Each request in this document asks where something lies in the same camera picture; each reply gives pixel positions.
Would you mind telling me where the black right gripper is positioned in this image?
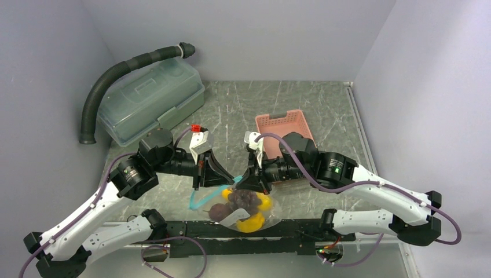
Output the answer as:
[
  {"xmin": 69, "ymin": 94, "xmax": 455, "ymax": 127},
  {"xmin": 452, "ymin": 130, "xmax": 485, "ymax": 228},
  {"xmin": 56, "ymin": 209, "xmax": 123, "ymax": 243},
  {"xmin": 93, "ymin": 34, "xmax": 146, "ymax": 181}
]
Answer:
[{"xmin": 236, "ymin": 148, "xmax": 312, "ymax": 194}]

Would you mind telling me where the yellow fruit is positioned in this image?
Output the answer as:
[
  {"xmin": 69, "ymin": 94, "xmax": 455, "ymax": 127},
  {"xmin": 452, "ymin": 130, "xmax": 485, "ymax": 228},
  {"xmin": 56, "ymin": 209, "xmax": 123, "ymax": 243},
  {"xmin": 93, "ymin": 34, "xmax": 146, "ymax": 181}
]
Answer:
[{"xmin": 221, "ymin": 188, "xmax": 233, "ymax": 201}]

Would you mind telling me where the pink plastic basket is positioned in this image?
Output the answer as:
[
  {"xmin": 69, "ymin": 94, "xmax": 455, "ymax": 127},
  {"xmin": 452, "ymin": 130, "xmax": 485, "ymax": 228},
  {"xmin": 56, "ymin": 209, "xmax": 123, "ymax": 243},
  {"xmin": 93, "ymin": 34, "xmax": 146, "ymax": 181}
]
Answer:
[{"xmin": 255, "ymin": 109, "xmax": 314, "ymax": 159}]

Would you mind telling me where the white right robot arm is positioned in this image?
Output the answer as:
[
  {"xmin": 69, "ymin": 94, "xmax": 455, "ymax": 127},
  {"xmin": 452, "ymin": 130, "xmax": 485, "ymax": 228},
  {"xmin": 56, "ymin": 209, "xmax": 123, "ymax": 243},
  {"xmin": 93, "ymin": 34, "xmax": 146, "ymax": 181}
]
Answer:
[{"xmin": 236, "ymin": 131, "xmax": 442, "ymax": 246}]

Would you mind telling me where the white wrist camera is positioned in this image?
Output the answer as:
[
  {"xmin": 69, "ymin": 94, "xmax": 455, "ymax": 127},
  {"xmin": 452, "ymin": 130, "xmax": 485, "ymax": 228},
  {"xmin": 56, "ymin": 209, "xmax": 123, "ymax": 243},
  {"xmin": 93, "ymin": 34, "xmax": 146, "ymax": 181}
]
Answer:
[
  {"xmin": 244, "ymin": 131, "xmax": 264, "ymax": 169},
  {"xmin": 189, "ymin": 125, "xmax": 214, "ymax": 164}
]

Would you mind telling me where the clear zip top bag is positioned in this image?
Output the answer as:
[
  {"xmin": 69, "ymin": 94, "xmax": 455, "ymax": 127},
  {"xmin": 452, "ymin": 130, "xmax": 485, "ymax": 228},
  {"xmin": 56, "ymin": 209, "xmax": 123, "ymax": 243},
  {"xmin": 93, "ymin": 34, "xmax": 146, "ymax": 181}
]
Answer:
[{"xmin": 188, "ymin": 185, "xmax": 283, "ymax": 233}]

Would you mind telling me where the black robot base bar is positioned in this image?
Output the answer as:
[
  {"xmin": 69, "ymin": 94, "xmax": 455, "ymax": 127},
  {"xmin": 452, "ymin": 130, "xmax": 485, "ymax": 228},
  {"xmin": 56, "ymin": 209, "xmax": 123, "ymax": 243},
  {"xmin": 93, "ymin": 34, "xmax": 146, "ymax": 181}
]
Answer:
[{"xmin": 142, "ymin": 219, "xmax": 338, "ymax": 258}]

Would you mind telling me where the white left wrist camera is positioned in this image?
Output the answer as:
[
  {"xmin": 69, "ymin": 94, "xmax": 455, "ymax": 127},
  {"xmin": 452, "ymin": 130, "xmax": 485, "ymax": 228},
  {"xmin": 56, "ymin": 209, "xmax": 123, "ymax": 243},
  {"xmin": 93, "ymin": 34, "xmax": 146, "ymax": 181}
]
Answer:
[{"xmin": 189, "ymin": 125, "xmax": 214, "ymax": 164}]

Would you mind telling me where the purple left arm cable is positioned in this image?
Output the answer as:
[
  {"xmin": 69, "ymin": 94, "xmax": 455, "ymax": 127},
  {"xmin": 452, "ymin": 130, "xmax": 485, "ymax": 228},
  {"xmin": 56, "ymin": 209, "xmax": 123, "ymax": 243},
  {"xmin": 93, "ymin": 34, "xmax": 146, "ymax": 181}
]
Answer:
[{"xmin": 18, "ymin": 126, "xmax": 195, "ymax": 278}]

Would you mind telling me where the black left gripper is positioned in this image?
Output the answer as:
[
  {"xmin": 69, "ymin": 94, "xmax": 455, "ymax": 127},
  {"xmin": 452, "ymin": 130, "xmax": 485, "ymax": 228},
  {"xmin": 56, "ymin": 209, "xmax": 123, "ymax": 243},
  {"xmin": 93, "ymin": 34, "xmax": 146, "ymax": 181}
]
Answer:
[{"xmin": 153, "ymin": 147, "xmax": 234, "ymax": 190}]

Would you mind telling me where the translucent green storage box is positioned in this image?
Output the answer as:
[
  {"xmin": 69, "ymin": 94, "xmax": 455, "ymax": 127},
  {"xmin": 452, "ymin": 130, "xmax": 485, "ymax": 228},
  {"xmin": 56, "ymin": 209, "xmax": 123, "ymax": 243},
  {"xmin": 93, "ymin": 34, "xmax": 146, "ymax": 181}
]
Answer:
[{"xmin": 97, "ymin": 58, "xmax": 205, "ymax": 147}]

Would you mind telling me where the yellow mango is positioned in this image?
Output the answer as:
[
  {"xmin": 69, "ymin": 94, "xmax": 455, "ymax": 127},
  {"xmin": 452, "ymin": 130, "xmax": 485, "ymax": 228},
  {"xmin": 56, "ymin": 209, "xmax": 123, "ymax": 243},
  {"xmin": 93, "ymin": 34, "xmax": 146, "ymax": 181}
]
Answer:
[{"xmin": 236, "ymin": 213, "xmax": 266, "ymax": 233}]

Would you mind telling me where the dark red grape bunch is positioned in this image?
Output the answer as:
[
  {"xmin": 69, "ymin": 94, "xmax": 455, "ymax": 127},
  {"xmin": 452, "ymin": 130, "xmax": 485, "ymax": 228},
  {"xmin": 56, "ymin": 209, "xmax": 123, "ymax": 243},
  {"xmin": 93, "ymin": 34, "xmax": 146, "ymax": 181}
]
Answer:
[{"xmin": 228, "ymin": 189, "xmax": 261, "ymax": 215}]

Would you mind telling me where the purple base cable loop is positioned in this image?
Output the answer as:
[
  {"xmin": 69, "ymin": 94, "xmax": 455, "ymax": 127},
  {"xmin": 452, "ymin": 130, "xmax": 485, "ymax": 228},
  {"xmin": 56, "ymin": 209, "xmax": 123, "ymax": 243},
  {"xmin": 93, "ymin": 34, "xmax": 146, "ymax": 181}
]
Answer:
[{"xmin": 140, "ymin": 237, "xmax": 208, "ymax": 278}]

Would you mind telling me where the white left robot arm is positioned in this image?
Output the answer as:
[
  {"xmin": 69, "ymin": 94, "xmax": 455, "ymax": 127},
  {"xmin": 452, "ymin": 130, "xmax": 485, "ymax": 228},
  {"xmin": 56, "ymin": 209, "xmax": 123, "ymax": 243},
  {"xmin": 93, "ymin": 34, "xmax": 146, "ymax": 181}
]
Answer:
[{"xmin": 24, "ymin": 125, "xmax": 234, "ymax": 277}]

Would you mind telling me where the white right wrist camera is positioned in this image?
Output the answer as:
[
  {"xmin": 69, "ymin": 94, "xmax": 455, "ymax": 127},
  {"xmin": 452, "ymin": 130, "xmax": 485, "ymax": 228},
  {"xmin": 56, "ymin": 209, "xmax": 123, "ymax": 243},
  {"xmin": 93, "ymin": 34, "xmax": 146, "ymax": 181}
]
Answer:
[{"xmin": 244, "ymin": 131, "xmax": 264, "ymax": 169}]

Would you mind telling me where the black corrugated hose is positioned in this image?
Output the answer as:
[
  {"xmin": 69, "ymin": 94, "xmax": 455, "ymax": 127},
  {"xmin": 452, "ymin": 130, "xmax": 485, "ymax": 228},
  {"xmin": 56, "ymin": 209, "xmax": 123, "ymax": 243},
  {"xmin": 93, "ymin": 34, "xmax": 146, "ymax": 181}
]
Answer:
[{"xmin": 79, "ymin": 42, "xmax": 196, "ymax": 145}]

